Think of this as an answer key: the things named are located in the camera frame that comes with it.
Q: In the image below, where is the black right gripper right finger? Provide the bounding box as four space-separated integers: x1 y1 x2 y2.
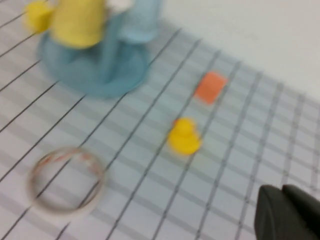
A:
283 184 320 240

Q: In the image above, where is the yellow plastic cup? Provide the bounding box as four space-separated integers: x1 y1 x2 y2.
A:
49 0 106 49

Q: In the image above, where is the light blue plastic cup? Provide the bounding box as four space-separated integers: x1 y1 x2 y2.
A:
119 0 163 43

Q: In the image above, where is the yellow foam cube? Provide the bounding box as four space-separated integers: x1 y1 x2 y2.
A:
23 1 55 35

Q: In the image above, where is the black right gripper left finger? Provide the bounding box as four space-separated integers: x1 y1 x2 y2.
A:
254 185 311 240

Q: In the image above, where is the orange foam cube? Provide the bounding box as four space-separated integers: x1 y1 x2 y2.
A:
193 71 229 105

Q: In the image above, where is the yellow rubber duck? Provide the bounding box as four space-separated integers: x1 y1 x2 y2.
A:
167 117 203 156

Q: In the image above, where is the blue cup stand with pegs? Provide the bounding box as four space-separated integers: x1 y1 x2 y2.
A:
36 14 152 99

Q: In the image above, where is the white tape roll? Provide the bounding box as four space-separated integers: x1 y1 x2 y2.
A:
26 146 106 217

